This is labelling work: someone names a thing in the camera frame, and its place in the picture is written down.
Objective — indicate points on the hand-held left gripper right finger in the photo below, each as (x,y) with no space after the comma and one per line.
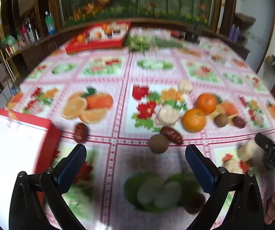
(199,170)

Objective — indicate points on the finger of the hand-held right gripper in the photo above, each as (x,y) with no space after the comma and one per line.
(263,142)

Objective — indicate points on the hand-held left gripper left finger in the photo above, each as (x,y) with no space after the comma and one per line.
(73,164)

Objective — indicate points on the red date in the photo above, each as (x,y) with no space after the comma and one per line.
(238,122)
(81,132)
(171,134)

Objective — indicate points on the red box with white lining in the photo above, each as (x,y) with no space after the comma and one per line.
(12,148)

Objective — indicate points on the person's right hand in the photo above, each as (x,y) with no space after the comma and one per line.
(274,202)

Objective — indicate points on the brown kiwi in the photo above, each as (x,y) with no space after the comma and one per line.
(195,203)
(159,144)
(221,120)

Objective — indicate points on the purple bottle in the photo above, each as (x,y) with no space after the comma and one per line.
(237,33)
(232,32)

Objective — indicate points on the dark wooden shelf cabinet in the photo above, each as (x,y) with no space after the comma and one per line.
(29,55)

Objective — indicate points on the red tray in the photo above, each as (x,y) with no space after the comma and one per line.
(96,42)

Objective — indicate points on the small orange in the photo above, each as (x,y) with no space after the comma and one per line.
(81,37)
(107,29)

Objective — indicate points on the green beans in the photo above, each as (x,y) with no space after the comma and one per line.
(137,44)

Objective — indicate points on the red and black device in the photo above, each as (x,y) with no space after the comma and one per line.
(176,34)

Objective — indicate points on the steel flask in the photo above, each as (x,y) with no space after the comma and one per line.
(31,31)

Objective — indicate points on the green packet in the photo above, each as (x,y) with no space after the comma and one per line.
(9,39)

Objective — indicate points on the green plastic bottle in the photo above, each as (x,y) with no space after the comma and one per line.
(50,23)

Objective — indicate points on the framed floral bamboo panel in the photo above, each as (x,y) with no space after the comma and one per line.
(139,0)

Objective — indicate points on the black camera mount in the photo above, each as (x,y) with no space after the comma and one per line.
(192,36)

